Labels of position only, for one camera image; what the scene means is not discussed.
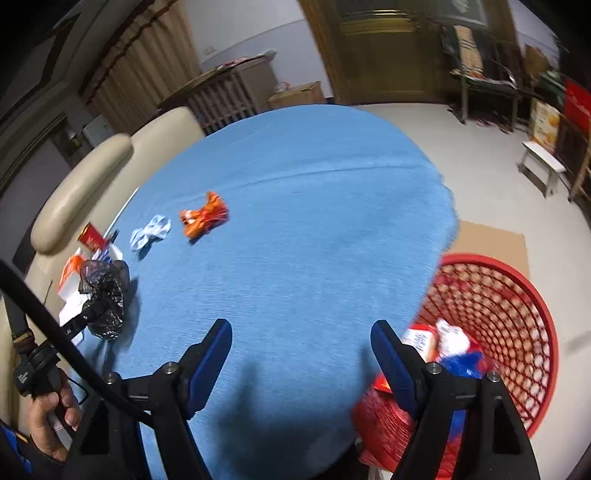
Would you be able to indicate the blue bed cover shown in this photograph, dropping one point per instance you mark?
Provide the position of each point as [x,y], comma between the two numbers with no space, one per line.
[336,220]

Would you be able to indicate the left hand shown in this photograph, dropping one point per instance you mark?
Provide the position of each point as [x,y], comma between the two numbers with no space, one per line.
[41,430]

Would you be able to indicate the orange white carton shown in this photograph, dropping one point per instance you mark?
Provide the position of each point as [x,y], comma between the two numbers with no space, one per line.
[70,276]

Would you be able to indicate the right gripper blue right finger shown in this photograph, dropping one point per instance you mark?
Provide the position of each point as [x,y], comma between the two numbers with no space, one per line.
[408,375]

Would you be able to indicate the black armchair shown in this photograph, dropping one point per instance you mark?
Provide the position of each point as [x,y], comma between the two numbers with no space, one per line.
[483,64]

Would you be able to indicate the white step stool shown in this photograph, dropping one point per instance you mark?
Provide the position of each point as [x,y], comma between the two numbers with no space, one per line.
[552,166]

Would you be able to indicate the cream leather headboard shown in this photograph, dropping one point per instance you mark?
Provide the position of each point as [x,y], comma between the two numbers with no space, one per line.
[97,189]

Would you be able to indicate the cardboard box by crib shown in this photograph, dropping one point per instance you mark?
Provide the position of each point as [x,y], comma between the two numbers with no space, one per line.
[304,94]

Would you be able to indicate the wooden baby crib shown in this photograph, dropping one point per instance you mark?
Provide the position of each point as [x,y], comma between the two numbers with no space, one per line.
[226,94]

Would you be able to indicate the orange fruit carton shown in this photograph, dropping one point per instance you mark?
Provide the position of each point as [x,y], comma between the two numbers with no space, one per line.
[544,125]

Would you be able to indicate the black plastic bag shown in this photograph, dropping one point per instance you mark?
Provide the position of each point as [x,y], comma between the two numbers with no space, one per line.
[105,284]

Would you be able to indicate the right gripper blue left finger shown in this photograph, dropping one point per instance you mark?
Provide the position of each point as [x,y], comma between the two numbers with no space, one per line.
[200,367]

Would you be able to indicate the orange wrapper with red ribbon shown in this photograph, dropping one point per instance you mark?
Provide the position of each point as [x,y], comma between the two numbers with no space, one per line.
[197,223]

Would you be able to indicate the blue plastic bag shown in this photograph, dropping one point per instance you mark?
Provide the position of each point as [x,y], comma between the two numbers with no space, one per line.
[472,364]

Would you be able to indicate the brown striped curtain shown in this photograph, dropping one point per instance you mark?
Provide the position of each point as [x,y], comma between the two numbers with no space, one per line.
[149,57]

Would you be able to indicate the red gift bag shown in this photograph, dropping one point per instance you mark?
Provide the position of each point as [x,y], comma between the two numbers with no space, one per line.
[577,105]

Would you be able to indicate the flat cardboard sheet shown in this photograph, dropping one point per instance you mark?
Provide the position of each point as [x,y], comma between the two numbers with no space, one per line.
[506,246]

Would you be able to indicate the red mesh waste basket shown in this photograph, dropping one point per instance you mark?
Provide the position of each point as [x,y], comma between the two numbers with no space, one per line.
[462,391]

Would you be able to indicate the crumpled white blue tissue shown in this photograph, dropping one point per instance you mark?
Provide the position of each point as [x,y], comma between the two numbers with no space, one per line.
[155,230]

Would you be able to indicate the wooden double door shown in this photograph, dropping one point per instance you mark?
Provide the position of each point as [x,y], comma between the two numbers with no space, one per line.
[391,51]

